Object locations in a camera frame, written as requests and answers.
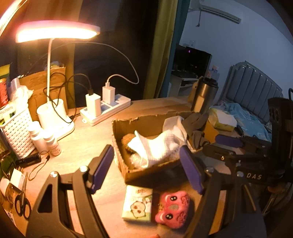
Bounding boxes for black pen-like tube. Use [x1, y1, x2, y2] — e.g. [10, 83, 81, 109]
[15, 153, 42, 168]

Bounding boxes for stainless steel travel tumbler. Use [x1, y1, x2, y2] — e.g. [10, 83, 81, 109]
[191, 77, 218, 114]

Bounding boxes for cartoon pocket tissue pack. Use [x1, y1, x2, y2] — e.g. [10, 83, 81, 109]
[122, 185, 153, 222]

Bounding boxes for white power strip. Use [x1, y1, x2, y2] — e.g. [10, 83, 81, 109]
[80, 94, 131, 126]

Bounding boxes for white woven basket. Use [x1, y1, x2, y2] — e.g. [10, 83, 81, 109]
[1, 107, 35, 159]

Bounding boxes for white charger with black cable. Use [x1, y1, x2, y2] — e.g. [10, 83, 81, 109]
[68, 73, 101, 118]

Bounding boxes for white shelf unit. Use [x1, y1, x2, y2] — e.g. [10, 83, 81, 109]
[167, 74, 198, 97]

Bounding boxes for white desk lamp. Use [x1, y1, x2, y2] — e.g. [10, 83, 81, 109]
[14, 20, 101, 140]

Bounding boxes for black monitor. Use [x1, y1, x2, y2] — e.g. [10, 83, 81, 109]
[172, 44, 212, 78]

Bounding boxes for yellow tissue pack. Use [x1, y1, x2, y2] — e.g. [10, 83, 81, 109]
[208, 108, 237, 132]

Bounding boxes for brown sponge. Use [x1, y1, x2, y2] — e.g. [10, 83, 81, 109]
[121, 133, 135, 154]

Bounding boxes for white folded cloth in box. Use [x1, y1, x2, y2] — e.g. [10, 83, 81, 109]
[162, 116, 187, 137]

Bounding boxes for brown cardboard box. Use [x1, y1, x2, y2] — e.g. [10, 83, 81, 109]
[112, 111, 219, 184]

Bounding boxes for dark grey knit sock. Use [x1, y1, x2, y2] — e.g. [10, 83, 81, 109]
[182, 113, 209, 150]

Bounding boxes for black scissors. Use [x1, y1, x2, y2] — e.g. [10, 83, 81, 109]
[14, 187, 32, 221]

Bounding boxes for red tin can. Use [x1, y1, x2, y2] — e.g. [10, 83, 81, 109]
[0, 78, 8, 108]

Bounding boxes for yellow curtain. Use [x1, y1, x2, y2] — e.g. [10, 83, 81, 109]
[143, 0, 178, 99]

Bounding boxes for small white box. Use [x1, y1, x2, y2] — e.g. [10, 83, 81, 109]
[10, 169, 25, 192]

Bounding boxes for black car key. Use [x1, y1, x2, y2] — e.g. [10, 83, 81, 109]
[234, 125, 244, 137]

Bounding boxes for pink plush toy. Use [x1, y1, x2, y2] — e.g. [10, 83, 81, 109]
[155, 191, 190, 229]

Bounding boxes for grey padded headboard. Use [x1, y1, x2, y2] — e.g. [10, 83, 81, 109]
[219, 61, 283, 124]

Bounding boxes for labelled white pill bottle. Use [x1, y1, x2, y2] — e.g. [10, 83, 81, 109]
[43, 131, 61, 157]

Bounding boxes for clear plastic water bottle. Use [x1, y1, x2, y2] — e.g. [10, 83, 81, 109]
[206, 65, 220, 81]

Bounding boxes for light blue bedding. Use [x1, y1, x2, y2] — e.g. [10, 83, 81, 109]
[212, 101, 271, 142]

